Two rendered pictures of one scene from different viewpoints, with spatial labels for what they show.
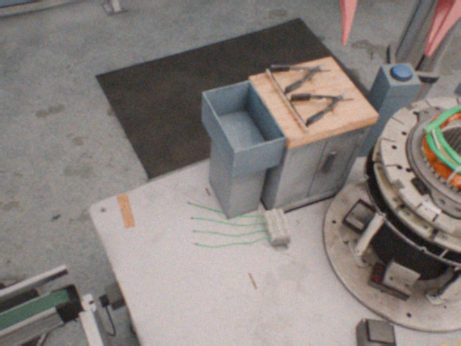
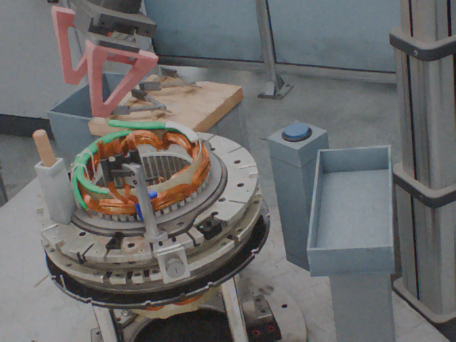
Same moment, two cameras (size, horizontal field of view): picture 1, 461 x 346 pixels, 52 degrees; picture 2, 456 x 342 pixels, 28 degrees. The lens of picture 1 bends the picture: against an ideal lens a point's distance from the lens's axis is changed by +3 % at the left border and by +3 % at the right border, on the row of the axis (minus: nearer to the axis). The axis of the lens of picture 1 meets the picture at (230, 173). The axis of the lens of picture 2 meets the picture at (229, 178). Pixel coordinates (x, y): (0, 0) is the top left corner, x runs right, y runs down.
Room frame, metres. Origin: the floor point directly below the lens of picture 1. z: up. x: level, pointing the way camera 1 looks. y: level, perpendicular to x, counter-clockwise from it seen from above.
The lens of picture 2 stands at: (0.22, -1.47, 1.75)
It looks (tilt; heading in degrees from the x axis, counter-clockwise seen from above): 31 degrees down; 66
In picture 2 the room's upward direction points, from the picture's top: 11 degrees counter-clockwise
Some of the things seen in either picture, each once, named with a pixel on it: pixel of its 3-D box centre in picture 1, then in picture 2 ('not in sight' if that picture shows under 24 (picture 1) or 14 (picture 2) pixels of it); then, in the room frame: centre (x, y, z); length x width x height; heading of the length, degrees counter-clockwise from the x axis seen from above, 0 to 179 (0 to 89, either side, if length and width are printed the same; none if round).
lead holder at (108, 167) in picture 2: not in sight; (121, 164); (0.50, -0.53, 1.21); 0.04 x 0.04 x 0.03; 28
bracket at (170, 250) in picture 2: not in sight; (172, 260); (0.52, -0.58, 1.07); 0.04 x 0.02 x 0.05; 166
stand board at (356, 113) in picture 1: (311, 99); (166, 110); (0.71, -0.15, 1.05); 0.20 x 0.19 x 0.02; 118
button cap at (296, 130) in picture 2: (402, 71); (296, 130); (0.85, -0.35, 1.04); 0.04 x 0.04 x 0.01
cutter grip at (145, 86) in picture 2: (293, 86); (150, 86); (0.71, -0.11, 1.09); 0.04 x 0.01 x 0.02; 133
